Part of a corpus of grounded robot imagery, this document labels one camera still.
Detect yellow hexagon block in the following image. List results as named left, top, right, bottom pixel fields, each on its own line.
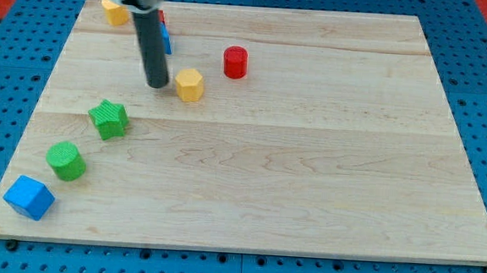
left=175, top=68, right=205, bottom=102

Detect green star block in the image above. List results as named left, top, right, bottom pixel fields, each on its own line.
left=88, top=99, right=129, bottom=140

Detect light wooden board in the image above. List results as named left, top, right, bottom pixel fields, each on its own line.
left=0, top=0, right=487, bottom=266

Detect red cylinder block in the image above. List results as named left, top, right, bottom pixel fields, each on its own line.
left=223, top=46, right=249, bottom=79

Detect blue block behind rod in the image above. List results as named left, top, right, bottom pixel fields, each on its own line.
left=160, top=22, right=172, bottom=55

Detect red block behind rod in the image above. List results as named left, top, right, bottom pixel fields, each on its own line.
left=158, top=9, right=165, bottom=24

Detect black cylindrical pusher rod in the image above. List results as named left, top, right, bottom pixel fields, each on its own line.
left=132, top=10, right=169, bottom=89

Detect yellow block top left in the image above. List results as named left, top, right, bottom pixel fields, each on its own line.
left=101, top=0, right=129, bottom=26

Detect green cylinder block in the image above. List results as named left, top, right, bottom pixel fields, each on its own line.
left=46, top=141, right=87, bottom=182

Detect blue cube block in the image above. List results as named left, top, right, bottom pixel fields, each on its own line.
left=3, top=175, right=55, bottom=221

